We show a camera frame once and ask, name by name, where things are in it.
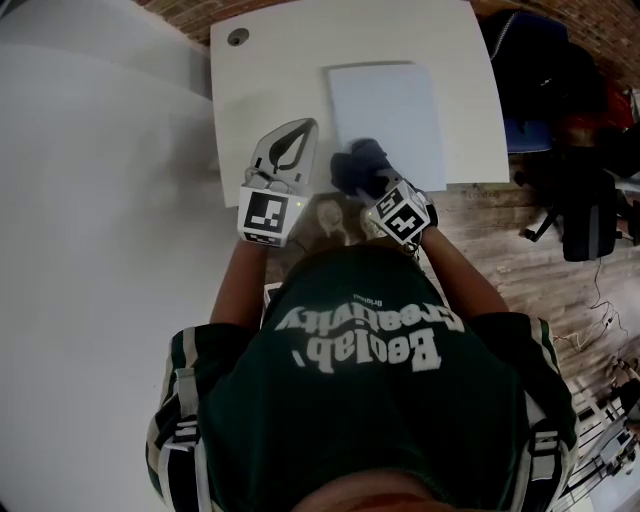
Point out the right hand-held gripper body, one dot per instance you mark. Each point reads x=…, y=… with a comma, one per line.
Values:
x=400, y=215

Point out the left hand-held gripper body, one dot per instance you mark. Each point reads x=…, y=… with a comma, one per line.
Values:
x=265, y=215

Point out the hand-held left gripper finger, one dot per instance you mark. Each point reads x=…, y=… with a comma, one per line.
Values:
x=262, y=155
x=307, y=155

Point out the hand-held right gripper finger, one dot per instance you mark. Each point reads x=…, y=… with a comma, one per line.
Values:
x=392, y=177

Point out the dark blue cloth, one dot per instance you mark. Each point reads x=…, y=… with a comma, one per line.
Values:
x=360, y=165

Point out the white rectangular sheet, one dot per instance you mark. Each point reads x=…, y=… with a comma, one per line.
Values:
x=385, y=105

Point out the person's left forearm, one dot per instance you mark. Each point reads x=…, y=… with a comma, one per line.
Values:
x=240, y=290

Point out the person's right forearm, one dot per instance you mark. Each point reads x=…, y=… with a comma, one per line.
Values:
x=465, y=280

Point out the black bag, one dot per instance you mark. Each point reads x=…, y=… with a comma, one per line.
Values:
x=550, y=80

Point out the person's green shirt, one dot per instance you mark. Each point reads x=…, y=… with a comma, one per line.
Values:
x=350, y=425

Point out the red box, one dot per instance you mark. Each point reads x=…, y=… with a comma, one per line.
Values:
x=622, y=107

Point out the person's face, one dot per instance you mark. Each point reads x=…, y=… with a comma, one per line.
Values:
x=380, y=500

